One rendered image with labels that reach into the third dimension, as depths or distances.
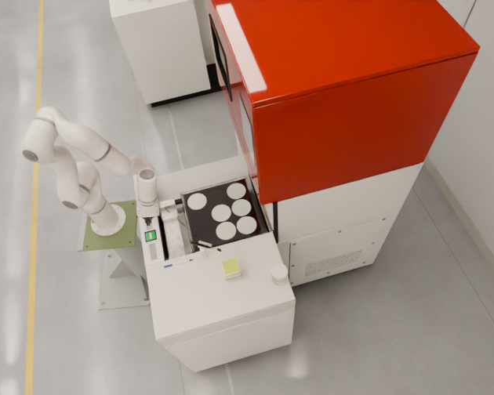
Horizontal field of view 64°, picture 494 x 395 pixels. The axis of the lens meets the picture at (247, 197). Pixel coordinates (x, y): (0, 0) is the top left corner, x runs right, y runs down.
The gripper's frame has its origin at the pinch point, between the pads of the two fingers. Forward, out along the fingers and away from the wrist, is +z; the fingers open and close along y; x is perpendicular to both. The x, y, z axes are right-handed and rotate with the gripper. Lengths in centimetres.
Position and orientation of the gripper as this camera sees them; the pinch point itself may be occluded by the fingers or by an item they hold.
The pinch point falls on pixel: (148, 221)
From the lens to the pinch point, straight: 195.8
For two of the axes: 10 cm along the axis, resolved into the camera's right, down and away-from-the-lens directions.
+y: -9.6, 0.5, -2.7
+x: 2.2, 7.4, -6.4
